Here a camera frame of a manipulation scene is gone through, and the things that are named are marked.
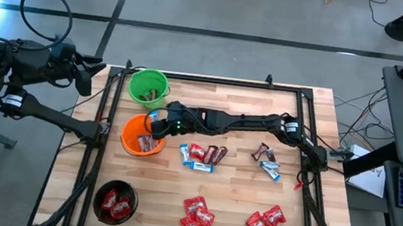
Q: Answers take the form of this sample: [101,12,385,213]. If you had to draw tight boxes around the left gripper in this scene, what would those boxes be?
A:
[44,51,108,100]

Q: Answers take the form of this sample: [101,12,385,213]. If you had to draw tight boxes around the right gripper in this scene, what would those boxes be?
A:
[149,104,209,147]

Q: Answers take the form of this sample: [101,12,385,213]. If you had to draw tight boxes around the orange jack-o-lantern bucket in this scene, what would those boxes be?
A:
[117,110,170,159]

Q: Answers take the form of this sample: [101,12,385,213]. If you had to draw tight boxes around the green plastic bucket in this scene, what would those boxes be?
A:
[125,66,172,113]

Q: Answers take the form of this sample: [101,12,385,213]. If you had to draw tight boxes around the black plastic bucket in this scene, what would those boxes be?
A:
[91,176,141,226]

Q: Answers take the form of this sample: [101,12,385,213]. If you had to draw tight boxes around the white power adapter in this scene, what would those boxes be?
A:
[348,143,365,159]

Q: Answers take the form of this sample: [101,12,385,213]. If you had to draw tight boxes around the black desk support beam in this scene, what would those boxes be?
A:
[340,135,401,184]

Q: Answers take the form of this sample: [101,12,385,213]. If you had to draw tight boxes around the white paper sheet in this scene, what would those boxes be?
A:
[344,161,388,199]

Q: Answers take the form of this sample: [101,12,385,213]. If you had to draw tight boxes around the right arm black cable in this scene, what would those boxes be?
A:
[143,104,172,135]

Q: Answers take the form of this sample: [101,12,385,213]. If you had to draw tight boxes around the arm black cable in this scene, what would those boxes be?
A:
[143,104,172,135]
[15,0,76,45]

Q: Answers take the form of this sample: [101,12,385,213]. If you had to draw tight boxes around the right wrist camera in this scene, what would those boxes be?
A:
[166,99,185,114]

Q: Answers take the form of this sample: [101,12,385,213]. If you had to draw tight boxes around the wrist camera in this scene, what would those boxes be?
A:
[50,36,78,62]
[166,99,185,114]

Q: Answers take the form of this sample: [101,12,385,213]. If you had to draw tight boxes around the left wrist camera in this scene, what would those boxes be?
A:
[50,36,78,62]

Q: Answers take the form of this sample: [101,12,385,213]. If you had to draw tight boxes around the black aluminium table frame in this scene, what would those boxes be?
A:
[26,56,370,226]

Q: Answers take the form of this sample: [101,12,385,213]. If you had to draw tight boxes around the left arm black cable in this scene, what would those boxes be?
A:
[15,0,76,45]

